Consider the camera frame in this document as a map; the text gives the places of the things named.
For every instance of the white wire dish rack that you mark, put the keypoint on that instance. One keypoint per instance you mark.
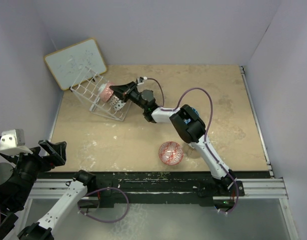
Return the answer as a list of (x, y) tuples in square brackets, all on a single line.
[(93, 91)]

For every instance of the yellow framed whiteboard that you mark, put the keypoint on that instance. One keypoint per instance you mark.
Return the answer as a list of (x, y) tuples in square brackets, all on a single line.
[(72, 64)]

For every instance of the red geometric pattern bowl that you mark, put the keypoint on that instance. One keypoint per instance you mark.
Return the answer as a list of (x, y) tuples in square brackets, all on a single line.
[(170, 153)]

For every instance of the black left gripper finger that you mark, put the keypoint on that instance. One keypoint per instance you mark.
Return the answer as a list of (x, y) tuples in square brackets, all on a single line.
[(20, 159), (56, 152)]

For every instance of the blue triangle pattern bowl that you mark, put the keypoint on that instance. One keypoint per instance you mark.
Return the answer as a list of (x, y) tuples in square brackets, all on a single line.
[(194, 111)]

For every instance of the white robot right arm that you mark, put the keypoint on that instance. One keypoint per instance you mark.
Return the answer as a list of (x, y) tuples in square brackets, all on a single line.
[(195, 134)]

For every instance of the brown floral pattern bowl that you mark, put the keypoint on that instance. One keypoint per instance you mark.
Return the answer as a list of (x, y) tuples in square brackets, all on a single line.
[(113, 100)]

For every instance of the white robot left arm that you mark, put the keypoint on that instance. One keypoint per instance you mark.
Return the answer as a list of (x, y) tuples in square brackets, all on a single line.
[(33, 208)]

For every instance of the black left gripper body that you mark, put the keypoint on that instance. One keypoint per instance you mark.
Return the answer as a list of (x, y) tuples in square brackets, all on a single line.
[(29, 169)]

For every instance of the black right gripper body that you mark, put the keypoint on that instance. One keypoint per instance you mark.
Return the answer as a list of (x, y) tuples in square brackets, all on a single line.
[(135, 96)]

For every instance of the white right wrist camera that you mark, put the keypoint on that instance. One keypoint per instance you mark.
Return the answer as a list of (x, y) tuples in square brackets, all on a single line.
[(140, 80)]

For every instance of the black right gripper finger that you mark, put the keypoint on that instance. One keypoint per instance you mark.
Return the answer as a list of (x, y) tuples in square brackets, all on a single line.
[(120, 91), (128, 86)]

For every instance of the pink floral pattern bowl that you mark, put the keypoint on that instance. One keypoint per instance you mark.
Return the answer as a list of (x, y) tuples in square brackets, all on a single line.
[(105, 91)]

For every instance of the white black diamond bowl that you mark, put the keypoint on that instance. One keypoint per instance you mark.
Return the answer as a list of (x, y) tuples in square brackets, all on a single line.
[(118, 105)]

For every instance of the black aluminium base frame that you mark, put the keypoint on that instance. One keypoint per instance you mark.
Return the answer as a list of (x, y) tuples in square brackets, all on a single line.
[(181, 187)]

